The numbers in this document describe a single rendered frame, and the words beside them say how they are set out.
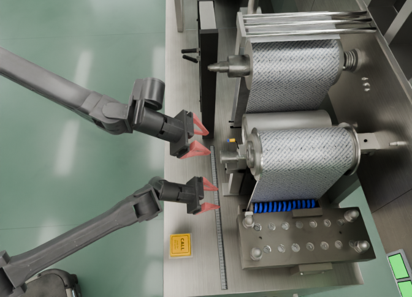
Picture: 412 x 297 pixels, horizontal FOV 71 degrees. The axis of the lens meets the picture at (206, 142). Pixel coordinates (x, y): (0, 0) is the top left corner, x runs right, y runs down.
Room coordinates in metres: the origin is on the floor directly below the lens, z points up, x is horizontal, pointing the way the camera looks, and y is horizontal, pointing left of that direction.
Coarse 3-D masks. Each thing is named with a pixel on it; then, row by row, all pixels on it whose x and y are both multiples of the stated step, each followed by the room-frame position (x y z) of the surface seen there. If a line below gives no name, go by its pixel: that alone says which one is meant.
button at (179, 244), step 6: (180, 234) 0.24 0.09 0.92; (186, 234) 0.24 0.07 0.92; (174, 240) 0.22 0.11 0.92; (180, 240) 0.22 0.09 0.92; (186, 240) 0.22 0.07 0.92; (174, 246) 0.20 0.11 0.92; (180, 246) 0.20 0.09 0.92; (186, 246) 0.20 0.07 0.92; (174, 252) 0.18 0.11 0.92; (180, 252) 0.18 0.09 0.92; (186, 252) 0.18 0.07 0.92
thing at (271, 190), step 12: (288, 180) 0.32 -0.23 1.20; (300, 180) 0.32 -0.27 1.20; (312, 180) 0.33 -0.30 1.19; (324, 180) 0.33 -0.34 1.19; (336, 180) 0.33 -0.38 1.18; (264, 192) 0.32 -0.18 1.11; (276, 192) 0.32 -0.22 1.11; (288, 192) 0.32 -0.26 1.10; (300, 192) 0.33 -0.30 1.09; (312, 192) 0.33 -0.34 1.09; (324, 192) 0.33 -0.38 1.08
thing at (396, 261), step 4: (392, 256) 0.13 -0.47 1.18; (396, 256) 0.12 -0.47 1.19; (400, 256) 0.12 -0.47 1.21; (392, 260) 0.12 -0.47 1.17; (396, 260) 0.11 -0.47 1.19; (400, 260) 0.11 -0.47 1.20; (392, 264) 0.11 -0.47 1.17; (396, 264) 0.11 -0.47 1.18; (400, 264) 0.10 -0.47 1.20; (392, 268) 0.10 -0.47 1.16; (396, 268) 0.10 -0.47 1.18; (400, 268) 0.09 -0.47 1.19; (404, 268) 0.09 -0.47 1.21; (396, 272) 0.09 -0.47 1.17; (400, 272) 0.09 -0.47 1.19; (404, 272) 0.09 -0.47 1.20; (396, 276) 0.08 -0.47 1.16; (400, 276) 0.08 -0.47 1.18; (404, 276) 0.08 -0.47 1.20
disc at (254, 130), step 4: (256, 128) 0.43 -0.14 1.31; (252, 132) 0.44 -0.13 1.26; (256, 132) 0.41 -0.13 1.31; (256, 136) 0.40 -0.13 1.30; (260, 140) 0.38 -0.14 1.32; (260, 144) 0.37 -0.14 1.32; (260, 148) 0.36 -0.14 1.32; (260, 152) 0.35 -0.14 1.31; (260, 156) 0.34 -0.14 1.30; (260, 160) 0.34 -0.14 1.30; (260, 164) 0.33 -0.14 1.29; (260, 168) 0.32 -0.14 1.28; (260, 172) 0.31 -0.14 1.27; (256, 176) 0.32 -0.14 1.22; (260, 176) 0.31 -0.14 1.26; (256, 180) 0.32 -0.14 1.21
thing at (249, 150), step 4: (248, 144) 0.39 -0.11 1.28; (252, 144) 0.39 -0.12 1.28; (248, 148) 0.38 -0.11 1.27; (252, 148) 0.38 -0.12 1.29; (248, 152) 0.38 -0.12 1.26; (252, 152) 0.36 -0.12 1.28; (248, 156) 0.37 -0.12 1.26; (252, 156) 0.36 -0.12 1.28; (248, 160) 0.36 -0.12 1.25; (252, 160) 0.35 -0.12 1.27; (248, 164) 0.35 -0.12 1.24; (252, 164) 0.34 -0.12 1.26
